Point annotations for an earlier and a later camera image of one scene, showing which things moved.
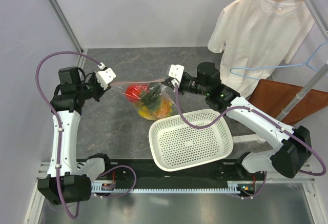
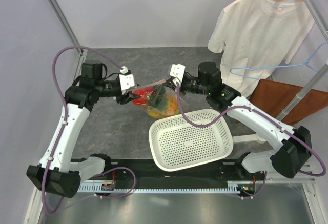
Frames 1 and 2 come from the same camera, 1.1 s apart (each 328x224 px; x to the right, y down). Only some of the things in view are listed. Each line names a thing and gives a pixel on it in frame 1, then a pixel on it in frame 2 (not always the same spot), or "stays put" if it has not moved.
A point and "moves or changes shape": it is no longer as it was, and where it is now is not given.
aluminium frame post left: (59, 13) stays put
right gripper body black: (188, 84) stays put
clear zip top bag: (150, 98) moves or changes shape
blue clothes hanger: (305, 63) stays put
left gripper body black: (96, 89) to (120, 98)
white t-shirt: (257, 35) stays put
